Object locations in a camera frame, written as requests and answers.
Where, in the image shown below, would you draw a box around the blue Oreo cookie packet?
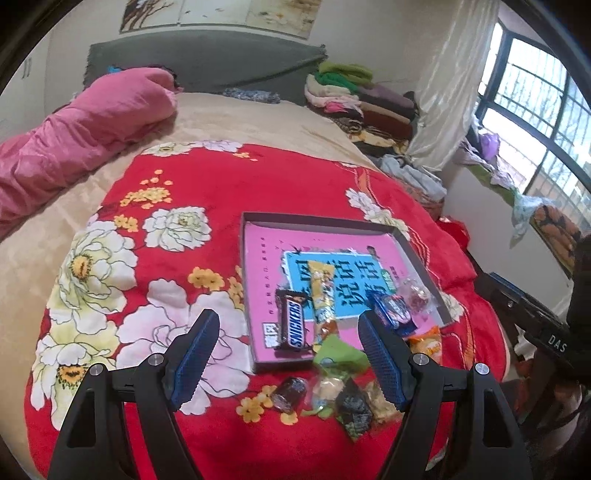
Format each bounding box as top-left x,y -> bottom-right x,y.
372,292 -> 417,338

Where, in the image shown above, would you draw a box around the clear golden snack packet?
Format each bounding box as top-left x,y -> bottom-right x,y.
365,380 -> 404,425

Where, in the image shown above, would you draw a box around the green snack packet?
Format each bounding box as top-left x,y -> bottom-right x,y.
312,335 -> 370,380

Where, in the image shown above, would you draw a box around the black green pea packet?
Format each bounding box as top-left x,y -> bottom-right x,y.
335,378 -> 374,441

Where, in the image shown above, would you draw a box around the yellow cartoon snack bar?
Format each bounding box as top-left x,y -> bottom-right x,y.
308,260 -> 339,348

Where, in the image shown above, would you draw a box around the Snickers bar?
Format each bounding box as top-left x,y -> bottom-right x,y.
276,289 -> 308,352

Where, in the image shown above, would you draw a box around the orange rice cracker packet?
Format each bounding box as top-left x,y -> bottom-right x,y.
407,326 -> 443,365

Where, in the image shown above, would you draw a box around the clear red candy packet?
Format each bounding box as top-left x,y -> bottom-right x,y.
397,277 -> 437,315

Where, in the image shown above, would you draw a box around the clothes on windowsill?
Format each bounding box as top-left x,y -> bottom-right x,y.
453,132 -> 590,277

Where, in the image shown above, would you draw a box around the pink and blue book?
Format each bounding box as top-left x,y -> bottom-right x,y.
242,215 -> 451,372

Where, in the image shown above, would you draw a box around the small dark wrapped candy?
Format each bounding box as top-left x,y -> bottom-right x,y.
270,376 -> 308,414

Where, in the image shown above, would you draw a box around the grey shallow tray box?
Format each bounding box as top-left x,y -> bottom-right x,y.
240,212 -> 453,373

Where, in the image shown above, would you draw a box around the red floral blanket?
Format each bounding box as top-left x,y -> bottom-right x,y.
25,141 -> 508,479

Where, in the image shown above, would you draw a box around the red plastic bag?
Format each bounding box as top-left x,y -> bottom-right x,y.
437,216 -> 471,251

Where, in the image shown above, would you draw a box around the stack of folded clothes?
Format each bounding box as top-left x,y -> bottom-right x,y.
304,60 -> 419,158

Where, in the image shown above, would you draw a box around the pink quilt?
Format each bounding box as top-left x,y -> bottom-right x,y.
1,67 -> 177,237

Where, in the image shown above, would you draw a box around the dark patterned pillow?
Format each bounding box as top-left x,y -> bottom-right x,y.
222,88 -> 281,104

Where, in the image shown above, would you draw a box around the cream satin curtain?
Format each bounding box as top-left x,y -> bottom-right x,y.
407,1 -> 500,171

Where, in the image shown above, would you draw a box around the grey headboard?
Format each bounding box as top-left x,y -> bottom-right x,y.
83,30 -> 327,105

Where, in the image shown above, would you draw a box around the window with black frame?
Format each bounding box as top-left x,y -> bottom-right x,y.
475,18 -> 591,218

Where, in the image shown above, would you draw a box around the flower painting on wall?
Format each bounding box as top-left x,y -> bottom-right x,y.
120,0 -> 322,39

